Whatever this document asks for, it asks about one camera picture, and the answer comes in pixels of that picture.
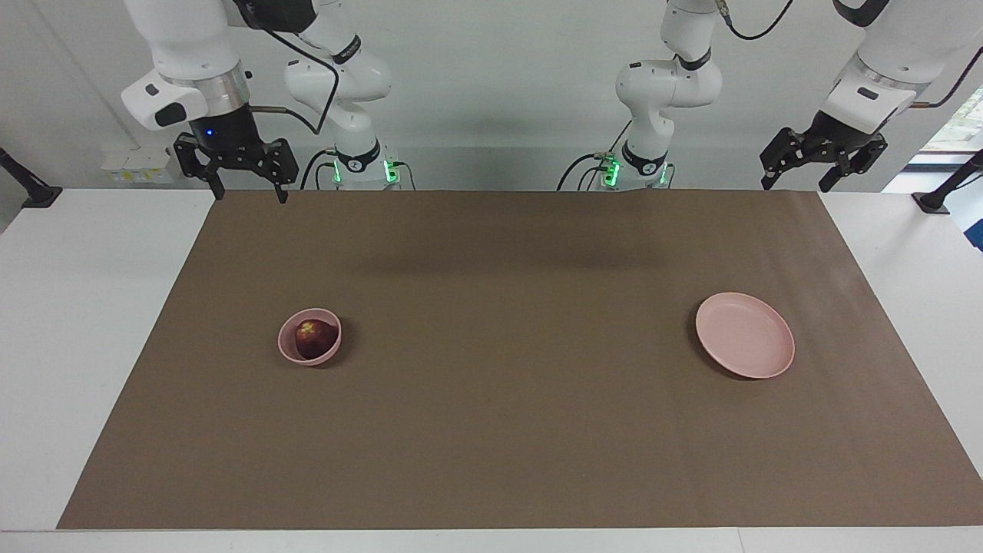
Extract white wall socket box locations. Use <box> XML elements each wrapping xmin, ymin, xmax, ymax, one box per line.
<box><xmin>102</xmin><ymin>146</ymin><xmax>181</xmax><ymax>185</ymax></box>

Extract brown table mat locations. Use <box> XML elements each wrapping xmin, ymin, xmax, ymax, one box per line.
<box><xmin>58</xmin><ymin>190</ymin><xmax>983</xmax><ymax>529</ymax></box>

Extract black base cable bundle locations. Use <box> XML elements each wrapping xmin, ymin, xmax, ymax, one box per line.
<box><xmin>557</xmin><ymin>115</ymin><xmax>634</xmax><ymax>190</ymax></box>

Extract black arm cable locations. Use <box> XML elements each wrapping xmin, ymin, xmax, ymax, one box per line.
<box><xmin>720</xmin><ymin>0</ymin><xmax>983</xmax><ymax>108</ymax></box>
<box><xmin>230</xmin><ymin>0</ymin><xmax>340</xmax><ymax>135</ymax></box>

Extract pink plate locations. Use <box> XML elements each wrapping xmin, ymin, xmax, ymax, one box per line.
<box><xmin>695</xmin><ymin>292</ymin><xmax>796</xmax><ymax>379</ymax></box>

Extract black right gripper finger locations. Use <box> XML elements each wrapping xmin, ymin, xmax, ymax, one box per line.
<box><xmin>250</xmin><ymin>138</ymin><xmax>300</xmax><ymax>204</ymax></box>
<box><xmin>175</xmin><ymin>133</ymin><xmax>226</xmax><ymax>202</ymax></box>

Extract window with frame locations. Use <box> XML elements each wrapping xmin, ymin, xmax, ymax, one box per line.
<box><xmin>918</xmin><ymin>100</ymin><xmax>983</xmax><ymax>166</ymax></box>

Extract black stand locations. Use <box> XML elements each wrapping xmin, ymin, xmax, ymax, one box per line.
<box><xmin>0</xmin><ymin>146</ymin><xmax>62</xmax><ymax>208</ymax></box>
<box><xmin>912</xmin><ymin>150</ymin><xmax>983</xmax><ymax>214</ymax></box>

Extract red apple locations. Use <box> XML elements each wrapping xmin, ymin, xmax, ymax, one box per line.
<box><xmin>296</xmin><ymin>320</ymin><xmax>339</xmax><ymax>360</ymax></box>

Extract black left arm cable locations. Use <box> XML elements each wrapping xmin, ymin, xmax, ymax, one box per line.
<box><xmin>720</xmin><ymin>0</ymin><xmax>983</xmax><ymax>108</ymax></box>

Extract pink bowl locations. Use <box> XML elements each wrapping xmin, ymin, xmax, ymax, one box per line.
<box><xmin>276</xmin><ymin>307</ymin><xmax>343</xmax><ymax>367</ymax></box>

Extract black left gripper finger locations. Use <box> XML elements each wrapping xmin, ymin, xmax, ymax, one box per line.
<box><xmin>819</xmin><ymin>134</ymin><xmax>888</xmax><ymax>193</ymax></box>
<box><xmin>760</xmin><ymin>127</ymin><xmax>807</xmax><ymax>190</ymax></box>

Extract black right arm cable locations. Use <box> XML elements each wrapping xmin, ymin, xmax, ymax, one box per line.
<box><xmin>230</xmin><ymin>0</ymin><xmax>340</xmax><ymax>135</ymax></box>

